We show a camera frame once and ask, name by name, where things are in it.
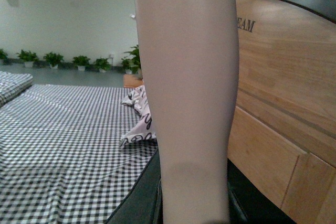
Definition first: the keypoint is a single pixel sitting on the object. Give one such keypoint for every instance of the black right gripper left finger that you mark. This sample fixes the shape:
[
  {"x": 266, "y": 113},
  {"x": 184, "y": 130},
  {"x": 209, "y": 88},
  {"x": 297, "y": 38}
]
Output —
[{"x": 143, "y": 204}]

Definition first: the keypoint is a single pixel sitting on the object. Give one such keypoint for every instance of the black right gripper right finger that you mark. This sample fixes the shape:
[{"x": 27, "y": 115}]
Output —
[{"x": 247, "y": 204}]

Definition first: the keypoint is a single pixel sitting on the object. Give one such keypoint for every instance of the beige hand brush black bristles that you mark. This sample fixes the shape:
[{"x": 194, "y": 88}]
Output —
[{"x": 190, "y": 63}]

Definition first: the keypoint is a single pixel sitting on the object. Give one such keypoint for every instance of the white patterned pillow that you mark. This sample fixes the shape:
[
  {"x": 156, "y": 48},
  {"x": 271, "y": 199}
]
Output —
[{"x": 144, "y": 129}]

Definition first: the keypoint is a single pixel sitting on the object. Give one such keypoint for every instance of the wooden bed headboard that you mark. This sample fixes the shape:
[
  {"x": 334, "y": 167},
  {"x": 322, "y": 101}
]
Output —
[{"x": 283, "y": 133}]

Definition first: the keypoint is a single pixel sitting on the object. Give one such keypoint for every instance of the black white checkered bedsheet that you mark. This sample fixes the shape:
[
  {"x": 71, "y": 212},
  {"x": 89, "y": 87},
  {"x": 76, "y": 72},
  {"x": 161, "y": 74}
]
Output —
[{"x": 60, "y": 156}]

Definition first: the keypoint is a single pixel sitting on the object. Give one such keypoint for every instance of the potted green plant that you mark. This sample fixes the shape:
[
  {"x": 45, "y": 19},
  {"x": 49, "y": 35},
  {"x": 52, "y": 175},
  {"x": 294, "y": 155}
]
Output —
[
  {"x": 28, "y": 57},
  {"x": 81, "y": 62},
  {"x": 102, "y": 64},
  {"x": 131, "y": 64},
  {"x": 3, "y": 56},
  {"x": 53, "y": 59}
]

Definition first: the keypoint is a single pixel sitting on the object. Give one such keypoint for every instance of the checkered folded blanket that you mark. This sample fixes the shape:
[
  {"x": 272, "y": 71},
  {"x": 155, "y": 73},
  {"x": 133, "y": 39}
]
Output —
[{"x": 13, "y": 84}]

